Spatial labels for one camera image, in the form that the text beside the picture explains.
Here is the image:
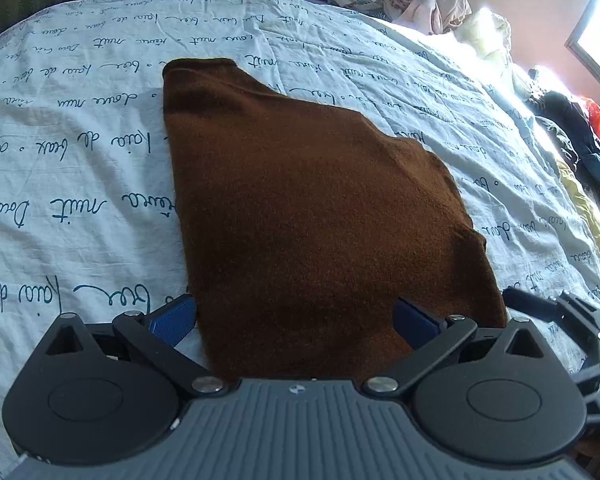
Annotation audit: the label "pale yellow cloth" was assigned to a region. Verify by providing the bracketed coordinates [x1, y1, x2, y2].
[452, 7, 513, 62]

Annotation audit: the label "white script-printed bed sheet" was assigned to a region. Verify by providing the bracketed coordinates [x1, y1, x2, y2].
[0, 0, 600, 480]

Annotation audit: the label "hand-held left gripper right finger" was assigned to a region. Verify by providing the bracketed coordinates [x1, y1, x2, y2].
[362, 297, 548, 401]

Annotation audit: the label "pile of pink clothes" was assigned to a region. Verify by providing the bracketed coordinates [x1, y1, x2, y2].
[381, 0, 473, 36]

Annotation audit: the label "brown knit sweater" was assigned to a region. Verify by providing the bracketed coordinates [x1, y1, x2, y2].
[161, 57, 511, 386]

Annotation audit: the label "dark clothes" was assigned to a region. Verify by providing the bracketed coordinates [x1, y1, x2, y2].
[530, 90, 600, 192]

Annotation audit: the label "orange cloth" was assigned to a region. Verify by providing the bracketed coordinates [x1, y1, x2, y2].
[582, 100, 600, 147]

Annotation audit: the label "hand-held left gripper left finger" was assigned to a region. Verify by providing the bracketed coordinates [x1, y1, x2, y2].
[44, 294, 227, 402]

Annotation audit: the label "grey blue cloth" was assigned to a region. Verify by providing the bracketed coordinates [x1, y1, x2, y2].
[330, 0, 383, 14]

